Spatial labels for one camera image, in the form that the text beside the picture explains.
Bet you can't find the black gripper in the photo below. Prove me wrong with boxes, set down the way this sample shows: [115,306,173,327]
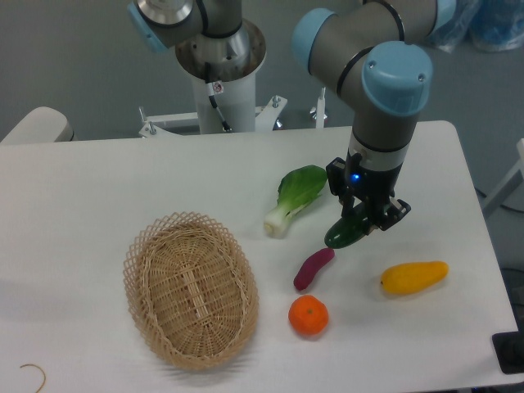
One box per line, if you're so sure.
[326,153,411,235]

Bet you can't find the dark green cucumber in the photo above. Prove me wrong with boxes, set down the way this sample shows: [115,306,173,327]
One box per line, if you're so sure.
[324,203,371,249]

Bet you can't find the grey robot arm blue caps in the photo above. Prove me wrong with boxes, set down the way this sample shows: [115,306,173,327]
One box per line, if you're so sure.
[128,1,456,248]

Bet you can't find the oval wicker basket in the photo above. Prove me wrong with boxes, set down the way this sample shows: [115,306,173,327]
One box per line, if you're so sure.
[123,212,259,371]

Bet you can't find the green bok choy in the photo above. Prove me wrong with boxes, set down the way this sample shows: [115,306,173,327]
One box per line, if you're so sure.
[264,165,328,238]

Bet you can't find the yellow mango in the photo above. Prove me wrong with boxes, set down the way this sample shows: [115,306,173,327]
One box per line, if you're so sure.
[381,261,449,296]

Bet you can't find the purple sweet potato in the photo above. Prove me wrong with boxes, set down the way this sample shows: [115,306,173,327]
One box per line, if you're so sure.
[293,247,335,291]

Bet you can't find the orange tangerine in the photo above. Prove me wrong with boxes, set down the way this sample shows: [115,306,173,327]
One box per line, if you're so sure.
[288,295,329,336]

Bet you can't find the black device at table edge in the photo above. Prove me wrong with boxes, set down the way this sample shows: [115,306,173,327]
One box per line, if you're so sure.
[492,332,523,375]

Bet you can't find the blue plastic bags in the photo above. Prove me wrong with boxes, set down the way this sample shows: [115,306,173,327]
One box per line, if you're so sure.
[426,1,523,53]

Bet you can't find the white chair armrest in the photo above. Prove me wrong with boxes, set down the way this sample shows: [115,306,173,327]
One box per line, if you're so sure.
[1,106,76,146]

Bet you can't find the brown rubber band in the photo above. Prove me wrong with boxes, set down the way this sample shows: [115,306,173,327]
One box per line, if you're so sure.
[19,363,47,393]

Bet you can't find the white frame at right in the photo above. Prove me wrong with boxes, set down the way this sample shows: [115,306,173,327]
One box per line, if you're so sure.
[481,139,523,218]

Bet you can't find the black cable on pedestal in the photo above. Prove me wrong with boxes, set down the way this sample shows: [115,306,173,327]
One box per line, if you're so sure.
[203,61,233,133]

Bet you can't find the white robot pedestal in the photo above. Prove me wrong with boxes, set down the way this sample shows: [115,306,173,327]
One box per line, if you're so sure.
[139,20,287,138]

